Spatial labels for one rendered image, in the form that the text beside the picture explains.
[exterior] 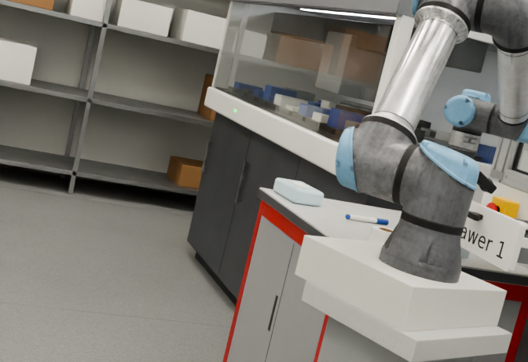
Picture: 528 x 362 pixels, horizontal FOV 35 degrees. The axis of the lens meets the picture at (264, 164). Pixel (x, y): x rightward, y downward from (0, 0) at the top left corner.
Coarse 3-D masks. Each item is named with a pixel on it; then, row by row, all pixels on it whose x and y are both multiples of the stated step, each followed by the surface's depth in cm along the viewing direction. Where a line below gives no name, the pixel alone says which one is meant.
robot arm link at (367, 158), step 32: (416, 0) 174; (448, 0) 169; (480, 0) 168; (416, 32) 170; (448, 32) 169; (480, 32) 173; (416, 64) 165; (384, 96) 164; (416, 96) 162; (352, 128) 161; (384, 128) 157; (352, 160) 156; (384, 160) 154; (384, 192) 155
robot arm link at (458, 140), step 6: (456, 132) 215; (450, 138) 217; (456, 138) 215; (462, 138) 214; (468, 138) 214; (474, 138) 214; (480, 138) 217; (450, 144) 217; (456, 144) 215; (462, 144) 214; (468, 144) 214; (474, 144) 214; (468, 150) 215; (474, 150) 215
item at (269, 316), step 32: (256, 224) 252; (288, 224) 231; (320, 224) 217; (352, 224) 228; (256, 256) 249; (288, 256) 227; (256, 288) 245; (288, 288) 224; (512, 288) 215; (256, 320) 241; (288, 320) 221; (320, 320) 204; (512, 320) 218; (256, 352) 237; (288, 352) 217; (512, 352) 219
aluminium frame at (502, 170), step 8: (504, 144) 244; (512, 144) 241; (520, 144) 240; (496, 152) 247; (504, 152) 244; (512, 152) 241; (496, 160) 247; (504, 160) 243; (512, 160) 241; (496, 168) 246; (504, 168) 242; (512, 168) 241; (496, 176) 245; (504, 176) 242; (512, 176) 238; (520, 176) 235; (504, 184) 241; (512, 184) 238; (520, 184) 234
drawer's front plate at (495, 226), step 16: (480, 208) 194; (480, 224) 193; (496, 224) 188; (512, 224) 183; (464, 240) 198; (496, 240) 187; (512, 240) 182; (480, 256) 191; (496, 256) 186; (512, 256) 181
